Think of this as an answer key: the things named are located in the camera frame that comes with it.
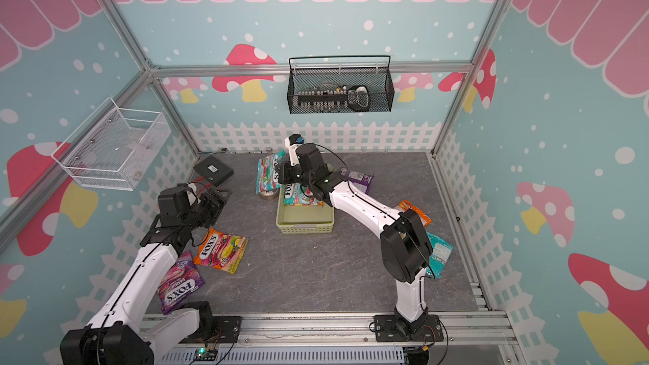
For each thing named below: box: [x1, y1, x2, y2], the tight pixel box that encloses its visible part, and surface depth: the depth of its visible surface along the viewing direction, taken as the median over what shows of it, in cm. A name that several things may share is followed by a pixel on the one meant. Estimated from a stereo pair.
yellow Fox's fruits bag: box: [193, 228, 249, 275], surface depth 90 cm
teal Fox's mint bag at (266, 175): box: [255, 150, 287, 195], surface depth 87 cm
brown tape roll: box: [258, 187, 280, 201], surface depth 107 cm
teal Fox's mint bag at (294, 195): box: [283, 183, 324, 207], surface depth 101 cm
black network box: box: [192, 155, 235, 187], surface depth 115 cm
